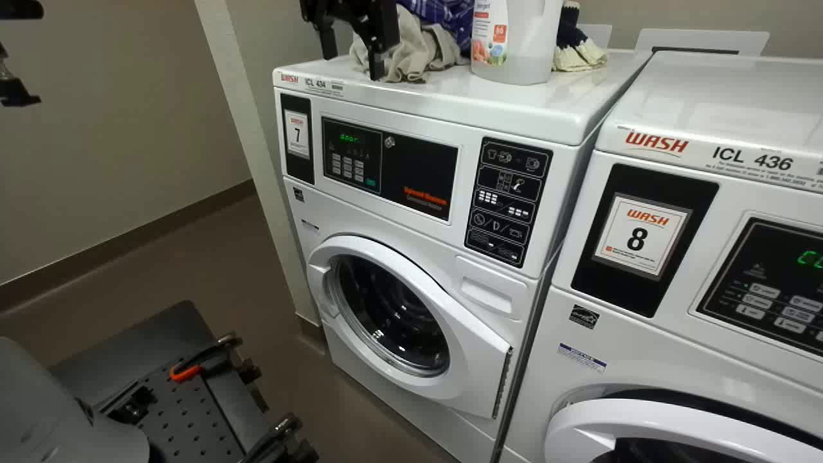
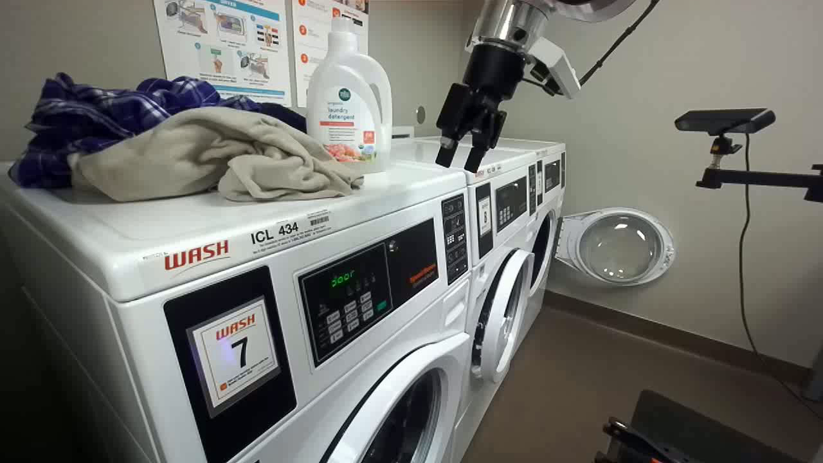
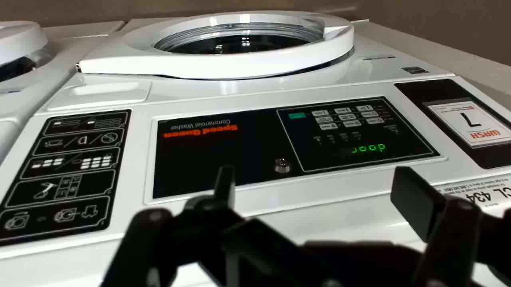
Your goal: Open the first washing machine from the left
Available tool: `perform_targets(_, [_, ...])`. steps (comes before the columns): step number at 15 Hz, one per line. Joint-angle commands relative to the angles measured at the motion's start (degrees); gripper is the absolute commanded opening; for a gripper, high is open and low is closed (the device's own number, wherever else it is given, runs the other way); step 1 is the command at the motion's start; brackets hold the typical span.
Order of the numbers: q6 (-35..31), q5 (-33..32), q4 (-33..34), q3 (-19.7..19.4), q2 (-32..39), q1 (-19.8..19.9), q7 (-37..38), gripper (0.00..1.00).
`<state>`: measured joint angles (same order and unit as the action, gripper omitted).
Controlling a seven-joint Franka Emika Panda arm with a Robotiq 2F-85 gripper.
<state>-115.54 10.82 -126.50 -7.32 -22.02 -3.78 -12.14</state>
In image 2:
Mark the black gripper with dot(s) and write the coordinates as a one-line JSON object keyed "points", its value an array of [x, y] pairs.
{"points": [[475, 104]]}

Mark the washer round door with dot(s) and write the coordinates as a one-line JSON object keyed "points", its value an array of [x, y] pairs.
{"points": [[407, 416], [502, 318]]}

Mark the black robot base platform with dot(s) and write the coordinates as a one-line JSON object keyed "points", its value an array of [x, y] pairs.
{"points": [[665, 430]]}

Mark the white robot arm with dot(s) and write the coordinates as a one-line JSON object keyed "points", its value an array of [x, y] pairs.
{"points": [[507, 48]]}

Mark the white washing machine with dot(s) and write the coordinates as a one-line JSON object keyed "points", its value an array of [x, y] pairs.
{"points": [[197, 331], [478, 230], [548, 186]]}

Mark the white detergent bottle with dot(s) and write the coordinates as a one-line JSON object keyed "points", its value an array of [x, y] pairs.
{"points": [[350, 104]]}

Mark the right instruction poster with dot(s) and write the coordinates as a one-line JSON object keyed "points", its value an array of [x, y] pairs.
{"points": [[312, 25]]}

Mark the instruction poster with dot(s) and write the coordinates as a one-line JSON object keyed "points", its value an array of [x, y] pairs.
{"points": [[236, 44], [312, 25]]}

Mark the beige cloth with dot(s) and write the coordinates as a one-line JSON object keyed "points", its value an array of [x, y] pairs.
{"points": [[239, 152]]}

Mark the left instruction poster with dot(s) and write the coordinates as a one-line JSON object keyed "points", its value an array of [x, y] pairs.
{"points": [[236, 44]]}

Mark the blue plaid shirt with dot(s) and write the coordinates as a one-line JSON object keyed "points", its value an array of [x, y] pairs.
{"points": [[82, 120]]}

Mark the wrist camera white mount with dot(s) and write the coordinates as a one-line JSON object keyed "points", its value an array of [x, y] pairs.
{"points": [[552, 70]]}

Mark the black camera on stand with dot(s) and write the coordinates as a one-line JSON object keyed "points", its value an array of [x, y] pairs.
{"points": [[731, 132]]}

